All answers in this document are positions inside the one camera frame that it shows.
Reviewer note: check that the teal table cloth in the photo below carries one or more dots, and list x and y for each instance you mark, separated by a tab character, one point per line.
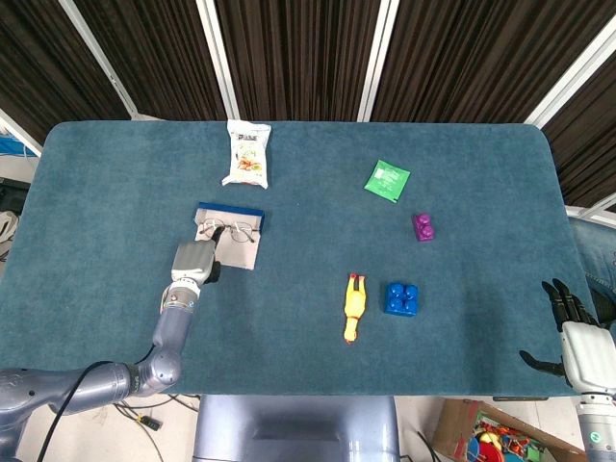
298	240

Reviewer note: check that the dark brown curtain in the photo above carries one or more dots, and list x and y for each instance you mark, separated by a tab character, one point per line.
303	53

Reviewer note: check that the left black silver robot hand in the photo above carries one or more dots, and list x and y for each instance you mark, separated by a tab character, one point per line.
190	260

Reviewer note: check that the yellow rubber chicken toy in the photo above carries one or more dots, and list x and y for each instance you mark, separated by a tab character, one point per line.
356	303

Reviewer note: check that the green sachet packet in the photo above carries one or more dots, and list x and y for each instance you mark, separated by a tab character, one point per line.
387	180

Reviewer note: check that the cardboard box of toys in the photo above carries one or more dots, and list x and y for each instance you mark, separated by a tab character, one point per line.
454	426

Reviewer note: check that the white metal frame post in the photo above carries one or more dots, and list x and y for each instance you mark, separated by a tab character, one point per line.
377	58
19	132
572	72
589	212
219	58
103	62

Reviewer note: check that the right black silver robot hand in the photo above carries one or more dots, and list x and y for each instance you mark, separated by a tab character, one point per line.
589	356

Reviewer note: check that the white snack bag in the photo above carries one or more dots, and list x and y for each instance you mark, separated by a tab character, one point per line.
248	154

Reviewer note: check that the person's jeans leg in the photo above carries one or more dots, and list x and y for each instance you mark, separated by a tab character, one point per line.
594	245

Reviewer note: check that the eyeglasses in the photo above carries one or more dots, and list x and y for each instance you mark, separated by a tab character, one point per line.
240	232

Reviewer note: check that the purple toy brick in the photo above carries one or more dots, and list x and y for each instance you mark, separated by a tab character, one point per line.
424	228

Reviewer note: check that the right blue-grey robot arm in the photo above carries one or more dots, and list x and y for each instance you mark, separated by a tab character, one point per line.
597	428

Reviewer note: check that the white box with blue lid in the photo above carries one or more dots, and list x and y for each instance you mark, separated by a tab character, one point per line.
238	255

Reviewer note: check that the blue toy brick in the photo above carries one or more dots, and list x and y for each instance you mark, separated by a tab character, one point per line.
401	299

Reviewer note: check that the blue-grey robot torso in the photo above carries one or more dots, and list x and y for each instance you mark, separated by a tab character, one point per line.
293	428

